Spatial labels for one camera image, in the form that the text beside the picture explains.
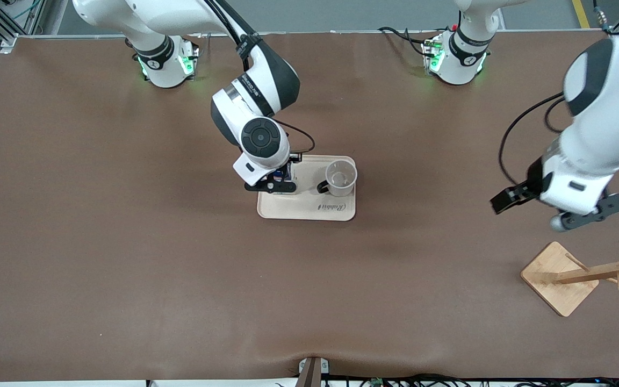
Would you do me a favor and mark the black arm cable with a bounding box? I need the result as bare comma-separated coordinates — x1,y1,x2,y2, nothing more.
202,0,316,162
499,92,567,188

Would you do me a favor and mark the wooden mug rack stand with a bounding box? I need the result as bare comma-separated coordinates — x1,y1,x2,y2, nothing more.
520,239,619,317

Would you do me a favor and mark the black base cable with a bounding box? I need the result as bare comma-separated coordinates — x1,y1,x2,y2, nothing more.
378,26,429,54

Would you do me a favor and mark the white rectangular tray script print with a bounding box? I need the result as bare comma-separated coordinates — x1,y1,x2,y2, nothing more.
257,155,357,221

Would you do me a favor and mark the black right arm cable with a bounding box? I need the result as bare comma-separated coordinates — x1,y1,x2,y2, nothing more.
202,0,316,162

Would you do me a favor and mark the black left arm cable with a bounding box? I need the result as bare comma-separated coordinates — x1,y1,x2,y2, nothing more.
499,92,567,188

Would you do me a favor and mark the aluminium profile post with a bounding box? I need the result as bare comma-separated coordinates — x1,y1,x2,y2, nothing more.
295,356,332,387

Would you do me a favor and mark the white smiley mug black handle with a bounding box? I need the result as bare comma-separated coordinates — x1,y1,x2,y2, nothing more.
316,160,358,197

